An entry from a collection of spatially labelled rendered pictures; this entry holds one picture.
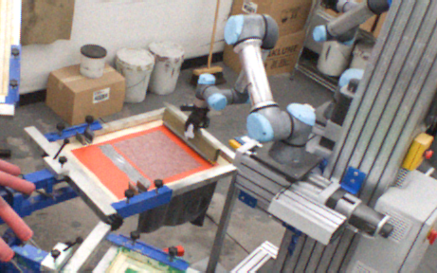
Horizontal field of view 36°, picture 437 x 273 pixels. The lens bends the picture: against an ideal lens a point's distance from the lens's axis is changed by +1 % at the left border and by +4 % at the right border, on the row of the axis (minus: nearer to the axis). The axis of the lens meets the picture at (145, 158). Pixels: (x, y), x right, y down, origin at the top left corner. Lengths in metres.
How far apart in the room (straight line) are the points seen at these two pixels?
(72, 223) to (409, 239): 2.09
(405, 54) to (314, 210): 0.67
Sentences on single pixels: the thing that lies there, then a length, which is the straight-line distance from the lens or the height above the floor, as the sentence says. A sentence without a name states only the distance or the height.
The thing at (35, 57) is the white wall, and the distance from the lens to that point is 5.07.
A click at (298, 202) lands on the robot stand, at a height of 1.18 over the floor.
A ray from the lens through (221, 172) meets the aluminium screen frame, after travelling 3.07.
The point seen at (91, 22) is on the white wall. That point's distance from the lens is 5.21.
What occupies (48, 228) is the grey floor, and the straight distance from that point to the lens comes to 4.08.
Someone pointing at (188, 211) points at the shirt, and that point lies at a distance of 3.22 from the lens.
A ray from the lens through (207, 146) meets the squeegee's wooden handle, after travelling 3.15.
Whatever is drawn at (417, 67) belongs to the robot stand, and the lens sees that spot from 2.64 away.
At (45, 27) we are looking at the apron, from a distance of 4.92.
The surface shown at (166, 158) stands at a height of 0.95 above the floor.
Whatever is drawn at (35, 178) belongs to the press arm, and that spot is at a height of 1.04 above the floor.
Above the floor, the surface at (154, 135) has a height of 0.95.
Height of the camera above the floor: 2.73
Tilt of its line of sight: 35 degrees down
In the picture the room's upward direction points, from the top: 11 degrees clockwise
